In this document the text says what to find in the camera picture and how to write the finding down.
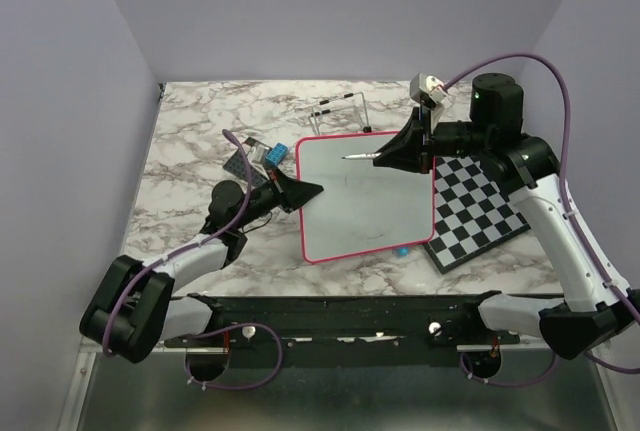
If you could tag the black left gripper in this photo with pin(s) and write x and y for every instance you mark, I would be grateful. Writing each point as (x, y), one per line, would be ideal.
(290, 193)

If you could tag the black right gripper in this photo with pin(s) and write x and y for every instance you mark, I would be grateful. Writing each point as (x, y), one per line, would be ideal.
(405, 149)

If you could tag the white whiteboard marker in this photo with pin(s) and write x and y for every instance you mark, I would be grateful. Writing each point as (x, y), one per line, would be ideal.
(362, 156)

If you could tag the pink framed whiteboard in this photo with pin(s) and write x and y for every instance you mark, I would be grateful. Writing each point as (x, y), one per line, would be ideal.
(363, 208)

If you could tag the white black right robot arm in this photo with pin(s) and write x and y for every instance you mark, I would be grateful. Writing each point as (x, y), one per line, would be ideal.
(597, 302)

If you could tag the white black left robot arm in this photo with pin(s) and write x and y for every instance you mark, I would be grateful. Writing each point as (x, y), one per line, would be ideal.
(134, 306)

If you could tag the black whiteboard stand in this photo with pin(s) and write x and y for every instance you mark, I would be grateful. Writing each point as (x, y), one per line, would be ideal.
(345, 113)

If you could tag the blue lego brick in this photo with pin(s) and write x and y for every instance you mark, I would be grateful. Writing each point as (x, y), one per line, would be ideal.
(276, 155)

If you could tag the dark grey lego baseplate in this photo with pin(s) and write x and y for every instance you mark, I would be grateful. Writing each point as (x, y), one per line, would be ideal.
(235, 165)

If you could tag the black white chessboard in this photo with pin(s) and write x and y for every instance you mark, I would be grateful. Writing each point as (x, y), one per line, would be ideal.
(471, 215)

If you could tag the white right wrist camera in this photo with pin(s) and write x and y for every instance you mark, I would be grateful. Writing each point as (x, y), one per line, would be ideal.
(429, 90)

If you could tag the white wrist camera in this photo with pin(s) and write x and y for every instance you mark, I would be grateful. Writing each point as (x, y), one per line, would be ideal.
(257, 154)
(429, 90)

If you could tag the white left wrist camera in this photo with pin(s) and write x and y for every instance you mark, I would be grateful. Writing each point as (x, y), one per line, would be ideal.
(257, 154)

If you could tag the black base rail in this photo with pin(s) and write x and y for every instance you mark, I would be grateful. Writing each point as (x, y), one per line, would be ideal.
(314, 332)

